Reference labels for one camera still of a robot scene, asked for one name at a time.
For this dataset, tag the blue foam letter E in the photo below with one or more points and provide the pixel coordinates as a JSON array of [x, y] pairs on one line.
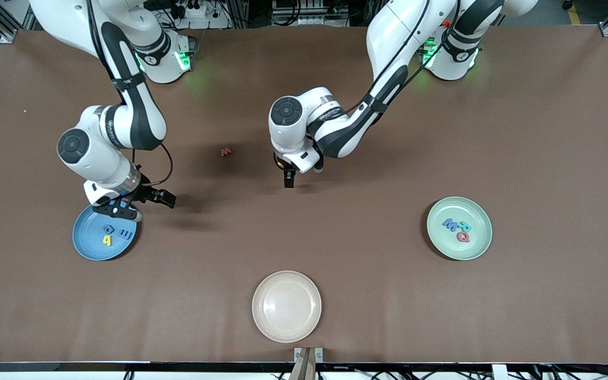
[[125, 234]]

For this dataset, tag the blue foam letter g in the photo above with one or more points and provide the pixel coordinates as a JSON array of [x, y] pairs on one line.
[[104, 229]]

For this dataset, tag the yellow foam letter y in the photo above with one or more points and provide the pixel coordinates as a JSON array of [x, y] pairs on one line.
[[107, 241]]

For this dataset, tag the blue foam letter W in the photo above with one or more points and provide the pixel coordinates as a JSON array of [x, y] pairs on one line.
[[449, 225]]

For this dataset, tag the red foam letter Q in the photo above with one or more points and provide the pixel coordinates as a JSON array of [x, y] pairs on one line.
[[458, 237]]

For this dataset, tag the teal foam letter R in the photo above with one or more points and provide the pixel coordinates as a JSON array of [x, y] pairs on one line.
[[465, 226]]

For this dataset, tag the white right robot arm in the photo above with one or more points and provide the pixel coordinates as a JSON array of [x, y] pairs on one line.
[[124, 121]]

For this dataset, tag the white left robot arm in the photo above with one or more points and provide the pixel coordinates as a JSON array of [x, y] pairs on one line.
[[399, 31]]

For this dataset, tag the blue plate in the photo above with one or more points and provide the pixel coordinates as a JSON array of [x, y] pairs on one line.
[[90, 243]]

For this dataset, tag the beige plate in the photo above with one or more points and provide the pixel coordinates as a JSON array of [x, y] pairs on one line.
[[286, 306]]

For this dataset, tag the grey equipment rack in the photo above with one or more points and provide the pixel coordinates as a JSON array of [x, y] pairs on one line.
[[309, 13]]

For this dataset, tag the white power strip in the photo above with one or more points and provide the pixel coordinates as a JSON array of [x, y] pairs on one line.
[[214, 24]]

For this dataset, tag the light green plate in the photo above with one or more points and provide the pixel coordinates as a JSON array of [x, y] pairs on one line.
[[459, 253]]

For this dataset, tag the metal table edge bracket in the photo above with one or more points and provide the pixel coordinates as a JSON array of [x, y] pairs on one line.
[[319, 354]]

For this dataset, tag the table front edge rail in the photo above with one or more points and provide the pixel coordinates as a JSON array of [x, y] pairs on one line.
[[72, 365]]

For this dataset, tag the tan wooden post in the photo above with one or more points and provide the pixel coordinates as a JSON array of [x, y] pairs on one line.
[[304, 367]]

